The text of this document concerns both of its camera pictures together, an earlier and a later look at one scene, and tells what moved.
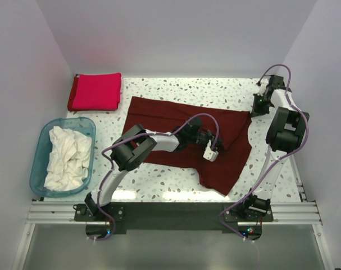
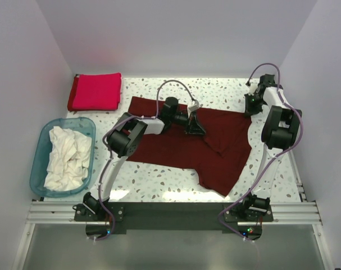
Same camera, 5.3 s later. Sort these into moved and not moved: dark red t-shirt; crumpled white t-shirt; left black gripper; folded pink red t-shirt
Moved: left black gripper
Not moved: crumpled white t-shirt; dark red t-shirt; folded pink red t-shirt
